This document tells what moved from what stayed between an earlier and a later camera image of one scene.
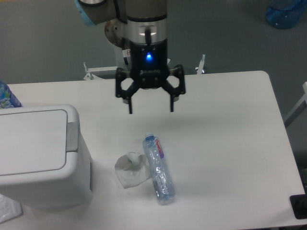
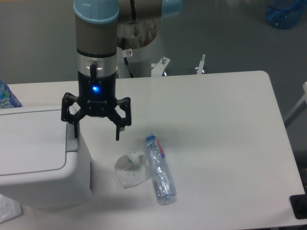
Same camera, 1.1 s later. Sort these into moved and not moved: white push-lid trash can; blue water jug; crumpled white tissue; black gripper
Moved: black gripper
Not moved: white push-lid trash can; blue water jug; crumpled white tissue
